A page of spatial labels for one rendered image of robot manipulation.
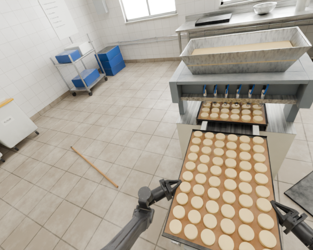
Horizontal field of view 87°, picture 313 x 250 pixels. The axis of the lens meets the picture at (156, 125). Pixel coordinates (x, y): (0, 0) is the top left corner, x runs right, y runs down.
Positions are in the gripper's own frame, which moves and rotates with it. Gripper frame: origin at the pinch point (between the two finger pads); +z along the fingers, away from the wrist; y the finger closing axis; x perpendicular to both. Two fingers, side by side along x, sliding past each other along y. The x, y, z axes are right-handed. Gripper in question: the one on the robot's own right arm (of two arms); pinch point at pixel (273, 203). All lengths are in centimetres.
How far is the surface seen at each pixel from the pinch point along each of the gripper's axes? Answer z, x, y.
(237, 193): 9.2, 8.5, 0.3
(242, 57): 47, -26, 39
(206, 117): 57, -11, 2
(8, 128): 272, 205, -43
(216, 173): 20.2, 10.6, 2.5
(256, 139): 25.7, -19.2, 2.3
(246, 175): 12.9, 0.2, 2.3
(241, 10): 269, -249, 4
